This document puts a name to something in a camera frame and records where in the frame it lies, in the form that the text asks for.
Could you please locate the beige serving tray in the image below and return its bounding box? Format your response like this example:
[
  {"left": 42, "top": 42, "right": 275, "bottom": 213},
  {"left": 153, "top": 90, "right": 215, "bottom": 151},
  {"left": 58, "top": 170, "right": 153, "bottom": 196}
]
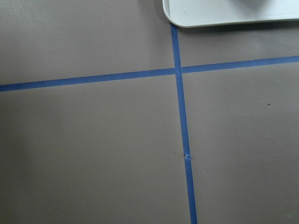
[{"left": 162, "top": 0, "right": 299, "bottom": 28}]

